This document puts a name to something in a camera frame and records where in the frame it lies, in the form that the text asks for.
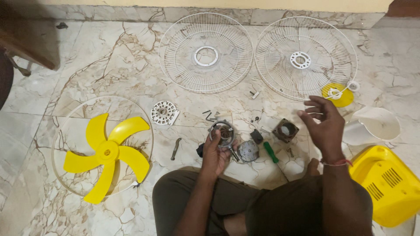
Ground person's right hand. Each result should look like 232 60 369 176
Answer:
297 95 346 163

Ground brown wooden furniture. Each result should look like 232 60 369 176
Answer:
0 0 61 77

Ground yellow plastic fan base housing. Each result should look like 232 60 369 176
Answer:
348 145 420 228

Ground round grey motor cover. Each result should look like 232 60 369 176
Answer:
237 140 260 163

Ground white wire rear fan guard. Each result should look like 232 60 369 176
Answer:
255 16 358 101

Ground small black capacitor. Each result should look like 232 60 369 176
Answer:
250 129 264 145

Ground metal fan motor end housing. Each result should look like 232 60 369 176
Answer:
208 120 241 162

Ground white plastic motor cover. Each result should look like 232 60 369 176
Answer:
342 106 401 146

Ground grey metal spanner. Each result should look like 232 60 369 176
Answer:
171 138 182 161

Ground white wire fan guard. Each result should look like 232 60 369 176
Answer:
255 16 358 101
158 12 254 94

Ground white plastic guard ring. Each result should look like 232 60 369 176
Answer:
51 95 154 197

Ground red thread wristband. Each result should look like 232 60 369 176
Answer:
320 158 353 167

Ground green handled screwdriver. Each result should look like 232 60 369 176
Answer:
263 141 290 183

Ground white round vented plastic plate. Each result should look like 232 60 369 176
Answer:
150 101 180 126

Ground yellow fan blade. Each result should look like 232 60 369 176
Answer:
63 113 151 205

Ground person's left hand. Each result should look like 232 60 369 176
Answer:
201 129 239 180

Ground square brown motor stator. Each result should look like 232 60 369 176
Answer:
272 118 300 144

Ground white plastic lock nut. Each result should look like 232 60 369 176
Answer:
327 87 343 100

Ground group of black screws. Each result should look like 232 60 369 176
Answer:
202 110 218 123

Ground person's legs in brown trousers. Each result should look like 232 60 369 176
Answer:
152 158 374 236

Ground yellow round plastic cap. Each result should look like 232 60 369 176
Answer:
322 83 354 108

